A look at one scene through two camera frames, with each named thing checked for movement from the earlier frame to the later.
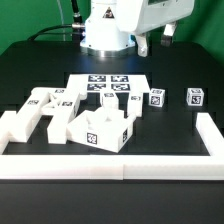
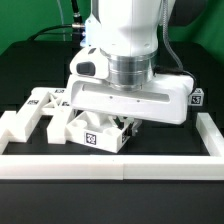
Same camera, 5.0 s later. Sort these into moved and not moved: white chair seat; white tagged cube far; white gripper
Moved: white gripper
Not moved: white chair seat; white tagged cube far
